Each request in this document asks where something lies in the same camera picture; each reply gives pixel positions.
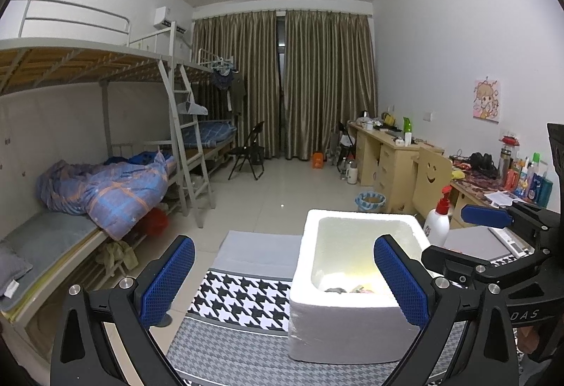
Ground white styrofoam box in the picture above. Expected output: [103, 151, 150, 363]
[288, 209, 429, 365]

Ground printed paper sheets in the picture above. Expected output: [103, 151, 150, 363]
[485, 191, 519, 208]

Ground white remote control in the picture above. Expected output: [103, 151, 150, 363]
[489, 227, 532, 259]

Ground white pump bottle red top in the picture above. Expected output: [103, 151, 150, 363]
[423, 185, 451, 247]

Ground wooden chair smiley back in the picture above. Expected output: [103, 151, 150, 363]
[403, 147, 452, 217]

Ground wooden desk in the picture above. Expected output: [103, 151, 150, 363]
[348, 122, 502, 228]

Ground anime girl poster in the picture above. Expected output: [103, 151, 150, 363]
[472, 78, 501, 122]

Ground pink snack packet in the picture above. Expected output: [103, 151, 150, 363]
[351, 285, 374, 294]

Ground green spray bottle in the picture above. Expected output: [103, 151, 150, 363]
[403, 117, 412, 146]

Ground white thermos jug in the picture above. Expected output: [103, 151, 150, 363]
[345, 160, 358, 185]

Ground houndstooth table mat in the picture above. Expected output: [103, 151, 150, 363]
[164, 229, 499, 386]

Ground blue plaid quilt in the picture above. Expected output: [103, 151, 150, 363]
[35, 152, 176, 241]

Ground orange floor container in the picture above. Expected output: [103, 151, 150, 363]
[312, 152, 325, 169]

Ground brown curtains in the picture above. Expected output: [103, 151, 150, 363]
[192, 10, 376, 161]

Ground metal bunk bed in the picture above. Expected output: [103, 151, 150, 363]
[0, 0, 241, 369]

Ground black folding chair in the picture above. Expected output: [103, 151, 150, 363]
[228, 121, 265, 181]

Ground white air conditioner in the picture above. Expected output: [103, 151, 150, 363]
[153, 6, 173, 30]

